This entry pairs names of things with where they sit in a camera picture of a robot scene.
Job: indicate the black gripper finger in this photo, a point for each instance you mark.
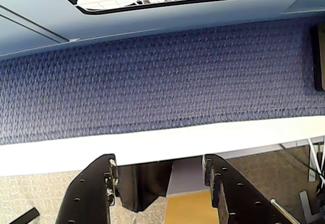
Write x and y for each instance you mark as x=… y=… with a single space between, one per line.
x=243 y=198
x=86 y=198

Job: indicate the yellow block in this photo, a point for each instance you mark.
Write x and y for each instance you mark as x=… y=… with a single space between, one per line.
x=188 y=208

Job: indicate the black table leg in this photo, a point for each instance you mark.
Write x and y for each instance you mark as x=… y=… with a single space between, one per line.
x=144 y=183

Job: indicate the black flat strip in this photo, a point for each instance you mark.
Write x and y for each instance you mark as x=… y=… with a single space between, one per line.
x=25 y=216

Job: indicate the dark box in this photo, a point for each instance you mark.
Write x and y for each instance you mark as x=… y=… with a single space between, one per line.
x=320 y=56

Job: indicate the blue dishwasher door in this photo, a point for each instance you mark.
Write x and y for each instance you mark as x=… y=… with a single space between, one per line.
x=177 y=22

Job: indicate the grey metal bracket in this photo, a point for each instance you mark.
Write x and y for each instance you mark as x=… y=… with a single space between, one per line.
x=306 y=206

